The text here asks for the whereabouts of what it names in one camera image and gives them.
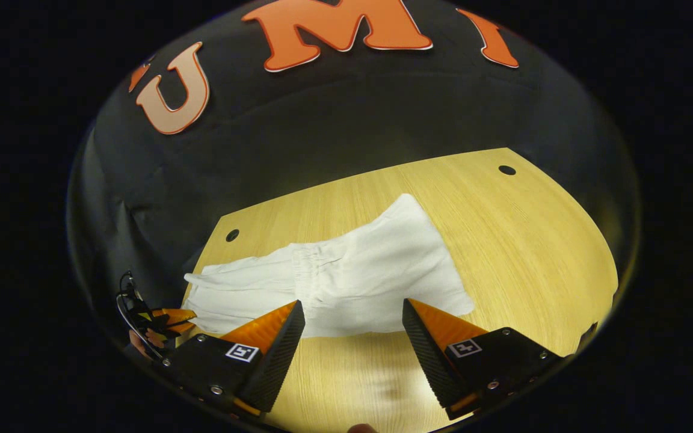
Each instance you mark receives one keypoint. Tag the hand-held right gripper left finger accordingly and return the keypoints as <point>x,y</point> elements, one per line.
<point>277,355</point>

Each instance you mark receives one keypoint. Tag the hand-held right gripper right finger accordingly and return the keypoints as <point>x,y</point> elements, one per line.
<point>428,361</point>

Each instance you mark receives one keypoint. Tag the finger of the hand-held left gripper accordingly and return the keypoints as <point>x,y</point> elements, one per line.
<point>175,328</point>
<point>178,314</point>

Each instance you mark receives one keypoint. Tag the white jeans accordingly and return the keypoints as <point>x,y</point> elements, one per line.
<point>352,282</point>

